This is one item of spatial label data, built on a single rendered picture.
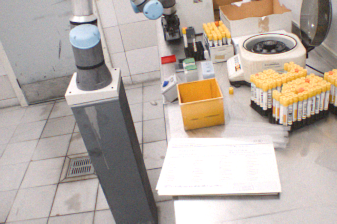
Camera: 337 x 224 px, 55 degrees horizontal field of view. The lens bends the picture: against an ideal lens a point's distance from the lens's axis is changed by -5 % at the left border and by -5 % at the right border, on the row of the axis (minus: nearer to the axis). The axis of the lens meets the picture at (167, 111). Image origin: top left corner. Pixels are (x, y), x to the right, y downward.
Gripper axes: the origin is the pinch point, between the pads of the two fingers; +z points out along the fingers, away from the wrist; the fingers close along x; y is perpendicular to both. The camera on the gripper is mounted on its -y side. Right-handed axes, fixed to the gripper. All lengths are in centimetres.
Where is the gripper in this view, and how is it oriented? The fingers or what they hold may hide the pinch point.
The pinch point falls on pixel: (172, 34)
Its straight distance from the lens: 172.7
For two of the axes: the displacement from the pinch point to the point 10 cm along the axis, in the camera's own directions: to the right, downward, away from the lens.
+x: 9.8, -1.7, -0.4
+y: 1.3, 8.7, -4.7
